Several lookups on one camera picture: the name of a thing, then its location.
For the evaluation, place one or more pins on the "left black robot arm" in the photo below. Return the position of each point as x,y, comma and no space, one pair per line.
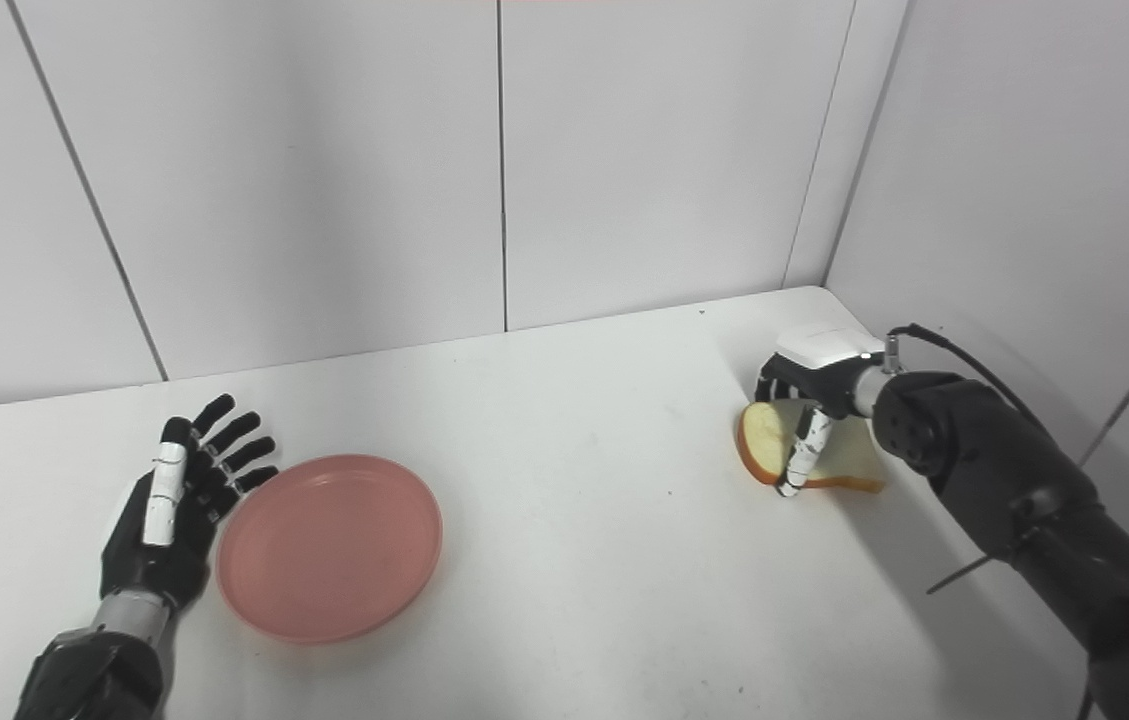
94,665

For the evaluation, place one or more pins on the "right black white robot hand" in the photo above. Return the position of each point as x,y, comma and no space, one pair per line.
814,385

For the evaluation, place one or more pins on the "pink round plate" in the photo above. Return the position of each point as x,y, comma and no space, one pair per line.
329,548

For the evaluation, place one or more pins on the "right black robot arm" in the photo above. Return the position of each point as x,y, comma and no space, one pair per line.
1024,510

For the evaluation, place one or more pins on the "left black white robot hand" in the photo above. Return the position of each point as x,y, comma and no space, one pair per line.
174,510

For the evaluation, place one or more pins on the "slice of white bread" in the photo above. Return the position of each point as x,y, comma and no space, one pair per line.
769,445

